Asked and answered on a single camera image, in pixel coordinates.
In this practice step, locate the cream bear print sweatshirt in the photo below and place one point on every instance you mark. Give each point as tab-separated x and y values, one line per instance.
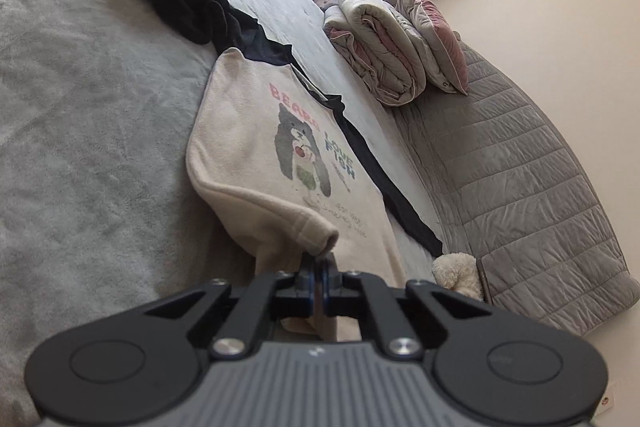
240	147

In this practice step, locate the folded grey pink quilt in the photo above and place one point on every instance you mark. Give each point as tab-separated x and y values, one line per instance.
380	47

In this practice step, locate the pink grey pillow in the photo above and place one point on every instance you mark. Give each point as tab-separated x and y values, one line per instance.
442	27

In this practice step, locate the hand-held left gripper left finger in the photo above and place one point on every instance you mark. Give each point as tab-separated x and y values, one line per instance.
303	281

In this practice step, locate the grey quilted headboard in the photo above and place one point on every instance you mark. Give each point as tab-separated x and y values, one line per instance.
525	182

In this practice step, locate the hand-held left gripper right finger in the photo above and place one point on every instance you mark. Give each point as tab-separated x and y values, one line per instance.
332	281

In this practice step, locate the grey bed sheet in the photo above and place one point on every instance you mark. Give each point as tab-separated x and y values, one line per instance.
100	107

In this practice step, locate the white plush toy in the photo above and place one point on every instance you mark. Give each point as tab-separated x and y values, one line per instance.
457	274

